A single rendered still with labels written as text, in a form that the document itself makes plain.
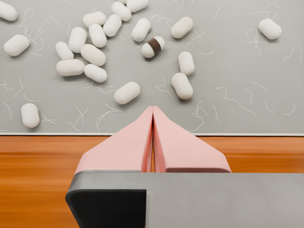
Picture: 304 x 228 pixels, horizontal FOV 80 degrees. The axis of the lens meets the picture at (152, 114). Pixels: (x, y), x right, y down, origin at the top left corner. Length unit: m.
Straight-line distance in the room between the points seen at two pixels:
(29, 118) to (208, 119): 0.23
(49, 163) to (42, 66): 0.14
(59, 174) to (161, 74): 0.18
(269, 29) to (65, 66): 0.29
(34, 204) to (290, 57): 0.38
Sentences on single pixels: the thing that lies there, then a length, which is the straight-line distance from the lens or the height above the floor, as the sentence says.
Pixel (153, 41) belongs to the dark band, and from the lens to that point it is 0.27.
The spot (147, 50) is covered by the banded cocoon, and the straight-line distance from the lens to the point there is 0.26.
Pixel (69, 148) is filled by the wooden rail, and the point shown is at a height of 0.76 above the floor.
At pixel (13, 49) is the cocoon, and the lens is 0.33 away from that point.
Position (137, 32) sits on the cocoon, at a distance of 0.28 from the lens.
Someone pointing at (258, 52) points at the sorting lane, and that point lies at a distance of 0.32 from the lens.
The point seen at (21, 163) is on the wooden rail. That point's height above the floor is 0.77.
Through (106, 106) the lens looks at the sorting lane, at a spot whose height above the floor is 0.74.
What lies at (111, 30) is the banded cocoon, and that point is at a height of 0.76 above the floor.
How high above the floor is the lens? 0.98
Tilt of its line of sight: 76 degrees down
